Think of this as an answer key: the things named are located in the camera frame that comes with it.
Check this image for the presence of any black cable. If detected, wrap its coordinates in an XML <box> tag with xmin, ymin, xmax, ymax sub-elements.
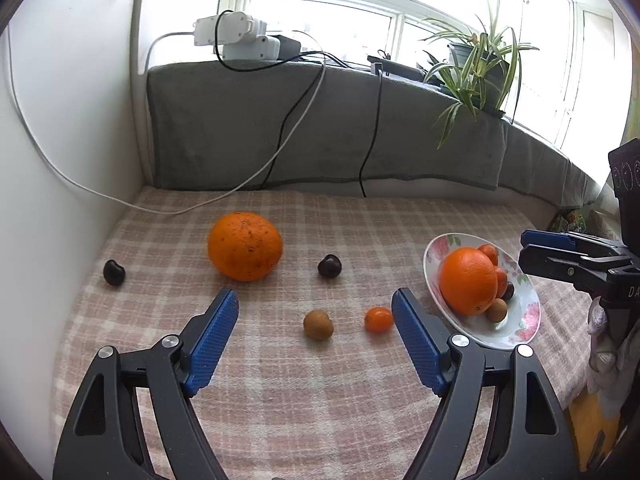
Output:
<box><xmin>214</xmin><ymin>10</ymin><xmax>331</xmax><ymax>188</ymax></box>
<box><xmin>359</xmin><ymin>71</ymin><xmax>385</xmax><ymax>198</ymax></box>

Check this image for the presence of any green floral package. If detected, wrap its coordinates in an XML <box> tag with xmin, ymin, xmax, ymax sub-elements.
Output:
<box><xmin>550</xmin><ymin>207</ymin><xmax>621</xmax><ymax>236</ymax></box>

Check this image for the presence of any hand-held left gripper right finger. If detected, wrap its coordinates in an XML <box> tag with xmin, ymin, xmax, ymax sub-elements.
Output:
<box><xmin>391</xmin><ymin>287</ymin><xmax>581</xmax><ymax>480</ymax></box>

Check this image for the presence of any white power strip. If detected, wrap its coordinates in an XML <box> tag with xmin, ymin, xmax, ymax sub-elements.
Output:
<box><xmin>194</xmin><ymin>10</ymin><xmax>268</xmax><ymax>47</ymax></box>

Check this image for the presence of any potted spider plant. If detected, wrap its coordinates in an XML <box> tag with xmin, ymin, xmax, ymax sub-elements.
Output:
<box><xmin>420</xmin><ymin>0</ymin><xmax>541</xmax><ymax>150</ymax></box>

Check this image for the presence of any white power adapter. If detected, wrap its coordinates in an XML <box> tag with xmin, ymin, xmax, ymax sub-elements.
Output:
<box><xmin>222</xmin><ymin>35</ymin><xmax>281</xmax><ymax>62</ymax></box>

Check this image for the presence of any grey blanket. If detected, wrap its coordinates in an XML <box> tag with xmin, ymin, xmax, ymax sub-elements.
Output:
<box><xmin>146</xmin><ymin>57</ymin><xmax>601</xmax><ymax>206</ymax></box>

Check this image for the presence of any black power adapter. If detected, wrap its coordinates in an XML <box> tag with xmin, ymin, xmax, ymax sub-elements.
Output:
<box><xmin>277</xmin><ymin>35</ymin><xmax>303</xmax><ymax>61</ymax></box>

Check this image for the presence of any white power cord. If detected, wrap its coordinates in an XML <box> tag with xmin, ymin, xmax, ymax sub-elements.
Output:
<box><xmin>145</xmin><ymin>31</ymin><xmax>197</xmax><ymax>71</ymax></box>

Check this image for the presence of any person's right hand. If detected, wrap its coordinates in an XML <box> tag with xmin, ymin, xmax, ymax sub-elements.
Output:
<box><xmin>586</xmin><ymin>297</ymin><xmax>623</xmax><ymax>411</ymax></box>

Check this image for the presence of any floral white bowl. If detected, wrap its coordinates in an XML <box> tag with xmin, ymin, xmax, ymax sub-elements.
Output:
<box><xmin>423</xmin><ymin>233</ymin><xmax>542</xmax><ymax>351</ymax></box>

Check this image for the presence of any large speckled orange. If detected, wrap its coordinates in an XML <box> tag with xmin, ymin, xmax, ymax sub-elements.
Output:
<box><xmin>207</xmin><ymin>212</ymin><xmax>284</xmax><ymax>282</ymax></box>

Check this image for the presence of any long thin white cable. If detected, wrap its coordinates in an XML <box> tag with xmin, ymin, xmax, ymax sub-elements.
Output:
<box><xmin>2</xmin><ymin>25</ymin><xmax>328</xmax><ymax>217</ymax></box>

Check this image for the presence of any pink plaid tablecloth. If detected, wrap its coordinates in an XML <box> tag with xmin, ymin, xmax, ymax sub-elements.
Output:
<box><xmin>50</xmin><ymin>185</ymin><xmax>596</xmax><ymax>480</ymax></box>

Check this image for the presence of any white cabinet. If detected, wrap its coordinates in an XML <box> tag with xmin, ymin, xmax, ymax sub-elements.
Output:
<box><xmin>0</xmin><ymin>0</ymin><xmax>151</xmax><ymax>341</ymax></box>

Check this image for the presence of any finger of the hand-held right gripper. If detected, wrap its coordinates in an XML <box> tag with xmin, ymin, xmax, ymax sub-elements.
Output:
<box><xmin>517</xmin><ymin>245</ymin><xmax>613</xmax><ymax>291</ymax></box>
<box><xmin>520</xmin><ymin>229</ymin><xmax>631</xmax><ymax>261</ymax></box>

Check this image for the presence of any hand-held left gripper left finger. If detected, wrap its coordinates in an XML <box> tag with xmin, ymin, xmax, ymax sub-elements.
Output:
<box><xmin>52</xmin><ymin>288</ymin><xmax>240</xmax><ymax>480</ymax></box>

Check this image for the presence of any large smooth orange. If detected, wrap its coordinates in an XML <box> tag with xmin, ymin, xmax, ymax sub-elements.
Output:
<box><xmin>439</xmin><ymin>247</ymin><xmax>499</xmax><ymax>317</ymax></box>

